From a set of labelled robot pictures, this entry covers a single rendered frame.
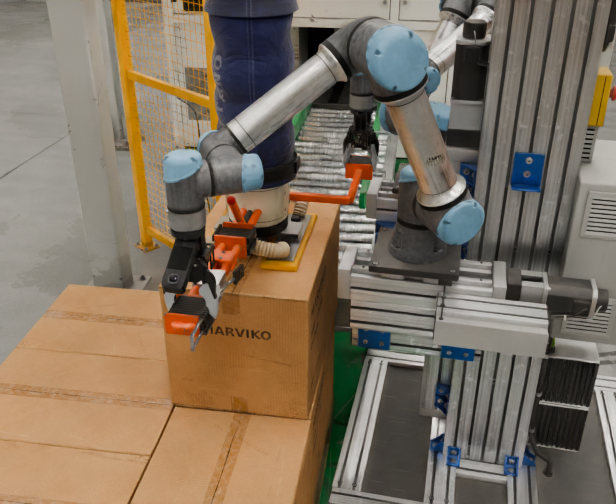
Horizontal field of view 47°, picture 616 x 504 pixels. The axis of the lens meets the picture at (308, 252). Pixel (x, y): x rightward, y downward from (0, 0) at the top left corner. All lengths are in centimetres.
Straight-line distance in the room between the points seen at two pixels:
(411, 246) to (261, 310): 42
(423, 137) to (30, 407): 137
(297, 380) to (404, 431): 67
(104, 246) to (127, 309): 104
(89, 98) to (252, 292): 168
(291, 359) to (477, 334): 50
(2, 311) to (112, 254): 60
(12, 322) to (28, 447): 163
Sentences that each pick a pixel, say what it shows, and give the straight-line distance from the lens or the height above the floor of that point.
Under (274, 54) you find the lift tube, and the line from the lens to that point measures 184.
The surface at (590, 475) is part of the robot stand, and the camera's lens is 254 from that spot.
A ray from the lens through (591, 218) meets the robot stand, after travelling 193.
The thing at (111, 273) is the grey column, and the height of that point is 14.
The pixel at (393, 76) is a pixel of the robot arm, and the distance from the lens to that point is 142.
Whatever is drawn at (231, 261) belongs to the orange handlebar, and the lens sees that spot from 171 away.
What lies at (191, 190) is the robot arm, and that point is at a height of 137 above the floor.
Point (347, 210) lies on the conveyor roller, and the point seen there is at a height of 54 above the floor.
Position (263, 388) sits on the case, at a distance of 202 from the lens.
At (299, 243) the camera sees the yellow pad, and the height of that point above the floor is 97.
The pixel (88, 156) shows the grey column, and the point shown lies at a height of 75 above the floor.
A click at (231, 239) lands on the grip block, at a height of 109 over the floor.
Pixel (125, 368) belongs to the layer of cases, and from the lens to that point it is 231.
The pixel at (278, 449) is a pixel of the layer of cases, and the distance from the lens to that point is 198.
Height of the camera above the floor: 192
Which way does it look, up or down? 29 degrees down
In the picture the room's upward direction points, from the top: straight up
